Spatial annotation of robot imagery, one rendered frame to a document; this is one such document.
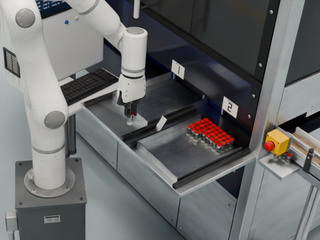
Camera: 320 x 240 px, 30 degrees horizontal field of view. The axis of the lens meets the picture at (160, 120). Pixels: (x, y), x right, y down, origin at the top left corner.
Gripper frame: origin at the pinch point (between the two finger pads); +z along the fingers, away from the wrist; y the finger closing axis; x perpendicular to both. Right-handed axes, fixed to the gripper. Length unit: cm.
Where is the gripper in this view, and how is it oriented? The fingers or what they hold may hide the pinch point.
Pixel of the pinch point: (130, 110)
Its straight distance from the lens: 219.4
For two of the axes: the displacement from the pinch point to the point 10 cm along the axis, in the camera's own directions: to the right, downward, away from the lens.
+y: -7.7, 2.8, -5.7
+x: 6.3, 4.4, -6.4
